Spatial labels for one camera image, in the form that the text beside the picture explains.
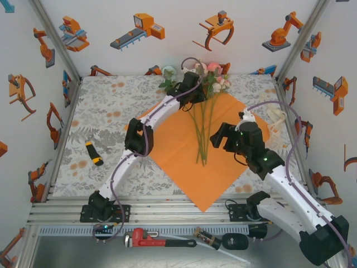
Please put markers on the pink cream rose spray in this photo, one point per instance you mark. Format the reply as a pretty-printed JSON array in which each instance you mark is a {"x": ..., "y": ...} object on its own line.
[{"x": 199, "y": 67}]

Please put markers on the pale blue artificial flower stem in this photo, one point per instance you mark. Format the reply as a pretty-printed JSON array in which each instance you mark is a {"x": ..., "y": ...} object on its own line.
[{"x": 168, "y": 73}]

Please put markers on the cream ribbon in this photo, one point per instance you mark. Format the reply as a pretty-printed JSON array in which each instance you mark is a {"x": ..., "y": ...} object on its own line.
[{"x": 279, "y": 118}]

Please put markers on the orange wrapping paper sheet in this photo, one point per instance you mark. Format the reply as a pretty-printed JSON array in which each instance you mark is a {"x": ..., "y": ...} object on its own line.
[{"x": 178, "y": 156}]

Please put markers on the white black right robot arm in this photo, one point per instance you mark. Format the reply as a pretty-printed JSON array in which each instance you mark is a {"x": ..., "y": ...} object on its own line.
[{"x": 284, "y": 190}]

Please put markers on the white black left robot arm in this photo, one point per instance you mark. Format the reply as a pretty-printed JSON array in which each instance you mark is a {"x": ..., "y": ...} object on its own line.
[{"x": 164, "y": 111}]

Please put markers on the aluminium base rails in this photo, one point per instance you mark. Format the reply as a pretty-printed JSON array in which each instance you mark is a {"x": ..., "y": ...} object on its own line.
[{"x": 181, "y": 216}]

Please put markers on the black round connector cap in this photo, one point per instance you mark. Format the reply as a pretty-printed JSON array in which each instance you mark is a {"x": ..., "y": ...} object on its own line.
[{"x": 258, "y": 231}]

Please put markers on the black brass cylinder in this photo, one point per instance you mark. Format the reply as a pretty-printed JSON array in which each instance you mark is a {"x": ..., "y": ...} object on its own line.
[{"x": 207, "y": 238}]

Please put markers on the grey floral tablecloth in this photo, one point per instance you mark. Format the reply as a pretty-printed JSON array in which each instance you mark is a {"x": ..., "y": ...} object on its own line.
[{"x": 97, "y": 111}]

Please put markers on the black computer mouse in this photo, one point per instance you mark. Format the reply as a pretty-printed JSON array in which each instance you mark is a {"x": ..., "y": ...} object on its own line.
[{"x": 235, "y": 241}]

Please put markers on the white plastic strip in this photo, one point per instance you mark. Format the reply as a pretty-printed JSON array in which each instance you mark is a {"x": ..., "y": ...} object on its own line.
[{"x": 223, "y": 252}]

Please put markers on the red pipe wrench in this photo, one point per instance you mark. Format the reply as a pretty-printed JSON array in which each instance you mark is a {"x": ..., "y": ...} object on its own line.
[{"x": 142, "y": 237}]

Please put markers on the small circuit board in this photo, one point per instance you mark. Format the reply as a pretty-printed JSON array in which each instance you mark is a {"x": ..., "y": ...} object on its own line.
[{"x": 104, "y": 227}]

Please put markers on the grey metal shelf plate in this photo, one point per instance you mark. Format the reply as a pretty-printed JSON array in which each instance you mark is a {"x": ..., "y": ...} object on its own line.
[{"x": 83, "y": 254}]

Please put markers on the aluminium side rail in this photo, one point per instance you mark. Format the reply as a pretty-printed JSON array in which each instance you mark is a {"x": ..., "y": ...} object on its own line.
[
  {"x": 67, "y": 123},
  {"x": 289, "y": 125}
]

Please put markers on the claw gripper wall sticker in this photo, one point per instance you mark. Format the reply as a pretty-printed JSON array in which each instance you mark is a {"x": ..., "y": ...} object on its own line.
[
  {"x": 220, "y": 23},
  {"x": 19, "y": 86}
]

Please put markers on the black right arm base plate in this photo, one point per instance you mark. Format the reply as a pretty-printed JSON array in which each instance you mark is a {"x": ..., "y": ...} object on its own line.
[{"x": 234, "y": 213}]

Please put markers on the conveyor belt wall sticker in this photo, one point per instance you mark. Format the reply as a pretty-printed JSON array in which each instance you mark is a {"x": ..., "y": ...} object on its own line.
[
  {"x": 338, "y": 95},
  {"x": 145, "y": 25}
]

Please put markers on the milling machine wall sticker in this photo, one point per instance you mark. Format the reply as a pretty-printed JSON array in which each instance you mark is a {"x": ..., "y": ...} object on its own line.
[
  {"x": 74, "y": 33},
  {"x": 309, "y": 53}
]

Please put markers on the aluminium frame post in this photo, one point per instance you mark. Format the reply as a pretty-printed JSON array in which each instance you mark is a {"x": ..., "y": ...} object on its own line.
[
  {"x": 57, "y": 42},
  {"x": 298, "y": 42}
]

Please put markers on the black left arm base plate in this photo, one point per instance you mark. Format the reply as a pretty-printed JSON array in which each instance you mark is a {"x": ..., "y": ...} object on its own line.
[{"x": 83, "y": 216}]

